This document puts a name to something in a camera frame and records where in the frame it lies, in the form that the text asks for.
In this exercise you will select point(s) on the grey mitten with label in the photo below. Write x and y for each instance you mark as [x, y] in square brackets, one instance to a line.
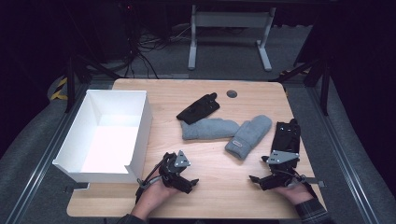
[249, 133]

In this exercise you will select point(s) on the black tripod stand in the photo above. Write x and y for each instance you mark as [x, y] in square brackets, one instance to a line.
[71, 84]
[325, 84]

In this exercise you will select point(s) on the dark round table grommet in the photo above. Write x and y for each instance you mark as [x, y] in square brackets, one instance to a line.
[232, 93]

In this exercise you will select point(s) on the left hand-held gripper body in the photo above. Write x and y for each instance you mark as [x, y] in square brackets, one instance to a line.
[172, 171]

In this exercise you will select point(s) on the plain grey mitten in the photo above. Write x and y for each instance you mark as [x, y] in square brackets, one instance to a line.
[208, 129]

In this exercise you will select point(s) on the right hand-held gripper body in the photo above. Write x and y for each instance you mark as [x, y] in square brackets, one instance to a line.
[285, 172]

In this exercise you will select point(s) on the person's left hand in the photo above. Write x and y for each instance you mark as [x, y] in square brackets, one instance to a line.
[152, 196]

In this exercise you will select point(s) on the black glove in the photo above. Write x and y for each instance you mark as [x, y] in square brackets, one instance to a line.
[285, 140]
[199, 109]

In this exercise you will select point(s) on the person's right hand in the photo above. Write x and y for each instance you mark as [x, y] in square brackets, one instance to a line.
[295, 193]

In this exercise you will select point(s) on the yellow and black tape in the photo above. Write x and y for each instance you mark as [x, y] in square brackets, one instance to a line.
[60, 90]

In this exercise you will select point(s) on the white desk frame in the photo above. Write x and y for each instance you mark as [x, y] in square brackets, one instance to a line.
[230, 19]

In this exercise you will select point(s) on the white box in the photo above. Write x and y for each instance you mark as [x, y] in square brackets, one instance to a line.
[99, 149]

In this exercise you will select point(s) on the aluminium frame rail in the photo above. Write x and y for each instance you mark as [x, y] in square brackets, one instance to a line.
[344, 158]
[46, 155]

